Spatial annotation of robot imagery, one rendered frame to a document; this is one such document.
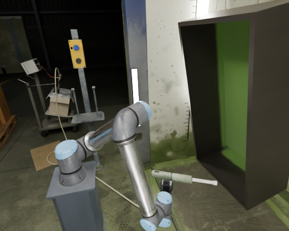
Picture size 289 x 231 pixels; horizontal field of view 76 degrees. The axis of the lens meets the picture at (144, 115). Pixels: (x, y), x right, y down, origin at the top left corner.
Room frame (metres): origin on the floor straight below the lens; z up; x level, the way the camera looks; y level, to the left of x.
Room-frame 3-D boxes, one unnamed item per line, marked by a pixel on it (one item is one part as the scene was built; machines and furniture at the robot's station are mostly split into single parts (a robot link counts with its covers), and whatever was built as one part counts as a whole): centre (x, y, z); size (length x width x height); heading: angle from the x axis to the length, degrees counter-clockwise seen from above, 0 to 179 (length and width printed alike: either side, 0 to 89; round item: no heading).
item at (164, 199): (0.79, -0.09, 0.63); 0.12 x 0.09 x 0.12; 143
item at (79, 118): (1.78, 0.59, 0.95); 0.26 x 0.15 x 0.32; 103
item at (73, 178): (1.06, 0.54, 0.69); 0.19 x 0.19 x 0.10
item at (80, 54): (1.88, 0.62, 1.42); 0.12 x 0.06 x 0.26; 103
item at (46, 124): (3.09, 1.61, 0.64); 0.73 x 0.50 x 1.27; 105
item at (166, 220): (0.81, -0.10, 0.52); 0.12 x 0.09 x 0.10; 169
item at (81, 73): (1.94, 0.63, 0.82); 0.06 x 0.06 x 1.64; 13
